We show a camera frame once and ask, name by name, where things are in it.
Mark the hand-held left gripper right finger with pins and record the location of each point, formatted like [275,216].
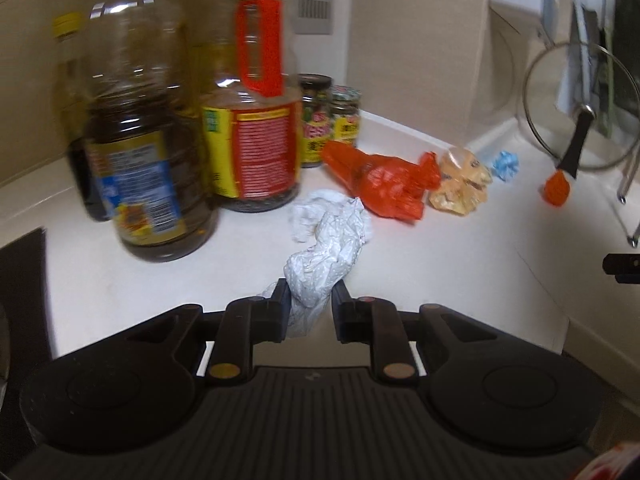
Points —
[340,312]

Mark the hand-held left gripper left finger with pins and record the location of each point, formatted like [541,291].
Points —
[282,310]

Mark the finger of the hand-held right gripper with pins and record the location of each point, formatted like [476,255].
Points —
[625,265]

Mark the white paper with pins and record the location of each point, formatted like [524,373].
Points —
[325,250]

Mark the orange plastic wrapper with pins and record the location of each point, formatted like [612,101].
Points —
[556,190]

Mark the orange-red plastic bag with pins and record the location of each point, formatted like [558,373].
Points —
[385,185]

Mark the blue wrapper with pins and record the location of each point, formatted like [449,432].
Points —
[505,165]

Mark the metal dish rack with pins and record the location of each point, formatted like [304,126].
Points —
[625,191]

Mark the glass pot lid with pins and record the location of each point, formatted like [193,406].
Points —
[575,145]

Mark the yellow plastic packet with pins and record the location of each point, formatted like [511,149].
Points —
[460,182]

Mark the large sauce jar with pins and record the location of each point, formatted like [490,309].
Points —
[315,130]

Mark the oil bottle blue label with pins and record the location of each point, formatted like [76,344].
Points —
[145,185]

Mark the small sauce jar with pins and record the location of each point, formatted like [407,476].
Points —
[346,120]

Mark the person's patterned clothing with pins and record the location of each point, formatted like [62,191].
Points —
[612,467]

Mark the grey chopping board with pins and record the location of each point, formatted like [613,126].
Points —
[585,60]

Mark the dark sauce bottle yellow cap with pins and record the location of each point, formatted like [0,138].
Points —
[75,160]

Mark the black gas stove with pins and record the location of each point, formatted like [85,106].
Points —
[25,285]

